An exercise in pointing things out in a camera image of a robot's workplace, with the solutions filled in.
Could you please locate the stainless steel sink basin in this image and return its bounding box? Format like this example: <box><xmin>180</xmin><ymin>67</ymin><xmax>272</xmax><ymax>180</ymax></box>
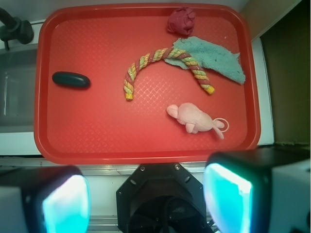
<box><xmin>0</xmin><ymin>49</ymin><xmax>37</xmax><ymax>133</ymax></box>

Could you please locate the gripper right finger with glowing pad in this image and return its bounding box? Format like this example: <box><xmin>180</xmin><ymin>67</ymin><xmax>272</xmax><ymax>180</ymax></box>
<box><xmin>203</xmin><ymin>147</ymin><xmax>311</xmax><ymax>233</ymax></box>

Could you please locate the crumpled dark red paper ball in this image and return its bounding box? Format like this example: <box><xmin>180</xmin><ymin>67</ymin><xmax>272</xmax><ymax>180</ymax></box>
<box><xmin>167</xmin><ymin>7</ymin><xmax>196</xmax><ymax>35</ymax></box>

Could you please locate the multicoloured twisted rope toy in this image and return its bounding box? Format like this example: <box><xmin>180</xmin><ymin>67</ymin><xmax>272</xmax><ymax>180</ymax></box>
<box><xmin>123</xmin><ymin>48</ymin><xmax>215</xmax><ymax>101</ymax></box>

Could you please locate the black sink faucet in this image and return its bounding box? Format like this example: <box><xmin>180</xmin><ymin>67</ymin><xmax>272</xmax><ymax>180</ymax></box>
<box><xmin>0</xmin><ymin>8</ymin><xmax>34</xmax><ymax>51</ymax></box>

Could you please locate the dark green plastic pickle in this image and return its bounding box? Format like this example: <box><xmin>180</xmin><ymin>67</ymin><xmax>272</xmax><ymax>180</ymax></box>
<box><xmin>52</xmin><ymin>71</ymin><xmax>91</xmax><ymax>89</ymax></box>

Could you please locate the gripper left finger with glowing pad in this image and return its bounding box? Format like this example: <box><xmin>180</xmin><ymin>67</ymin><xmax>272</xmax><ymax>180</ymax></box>
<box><xmin>0</xmin><ymin>166</ymin><xmax>91</xmax><ymax>233</ymax></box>

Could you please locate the pink rubber mouse toy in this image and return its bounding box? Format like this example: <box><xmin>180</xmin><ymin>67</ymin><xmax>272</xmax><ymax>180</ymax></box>
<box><xmin>166</xmin><ymin>102</ymin><xmax>230</xmax><ymax>140</ymax></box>

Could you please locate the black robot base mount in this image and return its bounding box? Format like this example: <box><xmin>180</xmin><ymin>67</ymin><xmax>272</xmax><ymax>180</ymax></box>
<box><xmin>116</xmin><ymin>163</ymin><xmax>213</xmax><ymax>233</ymax></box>

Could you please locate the brown cardboard box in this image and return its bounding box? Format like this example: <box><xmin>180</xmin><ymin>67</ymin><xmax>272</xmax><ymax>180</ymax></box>
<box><xmin>261</xmin><ymin>0</ymin><xmax>311</xmax><ymax>146</ymax></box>

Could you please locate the teal terry cloth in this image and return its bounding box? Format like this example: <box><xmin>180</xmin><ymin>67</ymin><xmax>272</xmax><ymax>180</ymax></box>
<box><xmin>173</xmin><ymin>36</ymin><xmax>246</xmax><ymax>85</ymax></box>

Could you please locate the red plastic tray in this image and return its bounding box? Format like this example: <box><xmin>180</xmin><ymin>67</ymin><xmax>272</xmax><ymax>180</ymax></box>
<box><xmin>34</xmin><ymin>3</ymin><xmax>260</xmax><ymax>164</ymax></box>

